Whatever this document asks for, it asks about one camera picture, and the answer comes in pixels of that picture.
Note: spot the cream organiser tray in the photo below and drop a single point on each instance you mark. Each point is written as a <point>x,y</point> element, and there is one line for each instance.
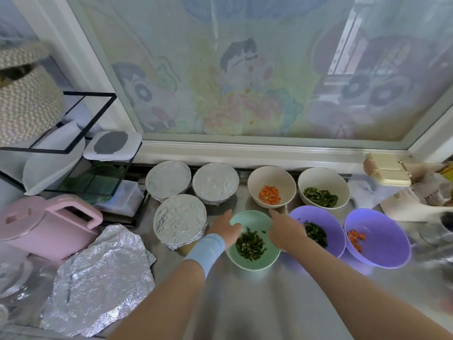
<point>417,203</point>

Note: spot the stack of aluminium foil sheets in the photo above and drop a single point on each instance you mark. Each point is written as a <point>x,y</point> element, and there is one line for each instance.
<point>99,279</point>

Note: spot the white bowl carrot pieces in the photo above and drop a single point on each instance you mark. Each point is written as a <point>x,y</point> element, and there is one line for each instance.
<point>272,182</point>

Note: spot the white plate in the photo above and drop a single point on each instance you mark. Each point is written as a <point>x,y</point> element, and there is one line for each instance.
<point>53,159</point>

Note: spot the foil-covered bowl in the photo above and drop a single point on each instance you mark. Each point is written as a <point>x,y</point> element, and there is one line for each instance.
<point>215,182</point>
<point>168,180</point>
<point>180,221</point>

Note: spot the stainless steel countertop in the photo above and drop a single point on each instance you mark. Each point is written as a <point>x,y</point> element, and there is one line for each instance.
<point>283,301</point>

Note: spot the mint green bowl chopped greens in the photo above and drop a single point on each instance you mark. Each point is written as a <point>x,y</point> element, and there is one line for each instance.
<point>253,244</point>

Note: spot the black metal rack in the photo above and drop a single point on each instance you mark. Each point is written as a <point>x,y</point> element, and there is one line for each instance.
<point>106,95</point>

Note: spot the purple bowl carrot pieces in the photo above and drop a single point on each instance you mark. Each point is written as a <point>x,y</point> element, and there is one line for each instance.
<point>379,240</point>

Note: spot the window with cartoon film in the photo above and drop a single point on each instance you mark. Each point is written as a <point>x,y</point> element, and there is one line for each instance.
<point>283,67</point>

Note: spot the person's right hand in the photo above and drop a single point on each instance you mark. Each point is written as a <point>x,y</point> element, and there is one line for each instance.
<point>287,230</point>

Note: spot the person's left forearm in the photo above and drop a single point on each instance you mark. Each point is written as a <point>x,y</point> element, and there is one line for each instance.
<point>159,304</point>

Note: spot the clear glass jar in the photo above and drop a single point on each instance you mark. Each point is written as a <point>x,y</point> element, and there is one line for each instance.
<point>13,272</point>

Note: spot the person's left hand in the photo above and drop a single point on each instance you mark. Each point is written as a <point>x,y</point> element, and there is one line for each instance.
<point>225,228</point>

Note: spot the beige bowl with greens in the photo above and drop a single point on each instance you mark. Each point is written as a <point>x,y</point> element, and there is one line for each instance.
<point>323,184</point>

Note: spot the pink electric kettle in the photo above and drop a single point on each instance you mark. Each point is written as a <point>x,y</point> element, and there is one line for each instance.
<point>46,226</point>

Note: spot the clear plastic box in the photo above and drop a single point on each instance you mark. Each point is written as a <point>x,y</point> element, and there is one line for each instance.
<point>122,198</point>

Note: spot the person's right forearm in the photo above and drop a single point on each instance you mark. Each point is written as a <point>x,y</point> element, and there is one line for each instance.
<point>368,294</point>

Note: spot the light blue wristband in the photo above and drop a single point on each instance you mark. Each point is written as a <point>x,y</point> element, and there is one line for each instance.
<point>205,252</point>

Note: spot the purple bowl chopped greens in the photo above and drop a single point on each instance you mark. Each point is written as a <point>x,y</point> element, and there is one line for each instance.
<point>327,226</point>

